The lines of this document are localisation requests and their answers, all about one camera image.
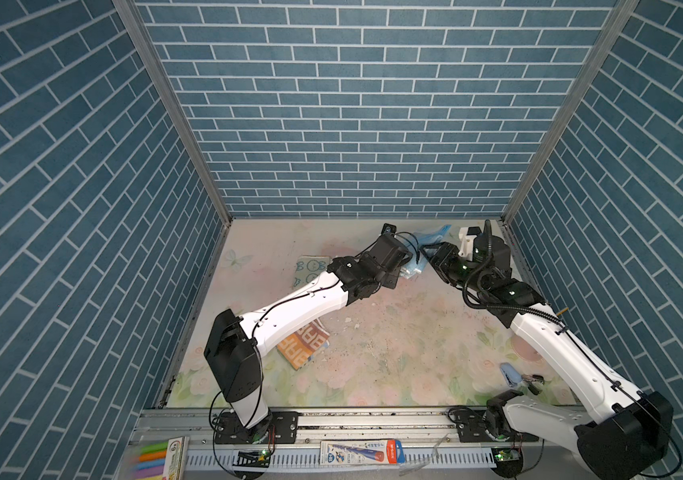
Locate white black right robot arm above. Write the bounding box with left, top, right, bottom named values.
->
left=421, top=223, right=681, bottom=479

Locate aluminium corner post left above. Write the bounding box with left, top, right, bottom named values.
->
left=113, top=0, right=232, bottom=228

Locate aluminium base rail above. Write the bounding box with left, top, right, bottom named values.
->
left=115, top=407, right=588, bottom=479

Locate aluminium corner post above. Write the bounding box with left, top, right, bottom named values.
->
left=113, top=0, right=232, bottom=228
left=501, top=0, right=639, bottom=229

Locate light blue towel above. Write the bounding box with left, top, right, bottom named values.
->
left=399, top=258, right=427, bottom=279

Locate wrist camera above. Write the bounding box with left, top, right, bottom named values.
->
left=381, top=223, right=397, bottom=237
left=459, top=226, right=483, bottom=260

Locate clear vacuum bag blue zip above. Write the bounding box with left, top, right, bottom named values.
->
left=401, top=224, right=451, bottom=249

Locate beige towel blue bunny print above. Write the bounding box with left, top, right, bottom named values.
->
left=292, top=255, right=330, bottom=290

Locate aluminium corner post right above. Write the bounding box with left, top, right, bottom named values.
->
left=501, top=0, right=639, bottom=229

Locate clear plastic wrapper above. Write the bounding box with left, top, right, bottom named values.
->
left=399, top=435, right=451, bottom=477

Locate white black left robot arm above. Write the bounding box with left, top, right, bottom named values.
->
left=203, top=229, right=413, bottom=443

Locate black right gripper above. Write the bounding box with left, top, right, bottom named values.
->
left=420, top=243, right=487, bottom=297

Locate orange white patterned towel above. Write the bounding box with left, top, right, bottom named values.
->
left=276, top=319, right=330, bottom=370

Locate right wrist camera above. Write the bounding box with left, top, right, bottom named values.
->
left=459, top=226, right=483, bottom=260

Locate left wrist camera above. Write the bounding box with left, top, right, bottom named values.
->
left=381, top=223, right=397, bottom=237

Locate red blue toothpaste box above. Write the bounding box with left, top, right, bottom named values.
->
left=319, top=439, right=405, bottom=466

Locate coloured marker pack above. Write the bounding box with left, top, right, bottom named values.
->
left=129, top=436, right=189, bottom=480

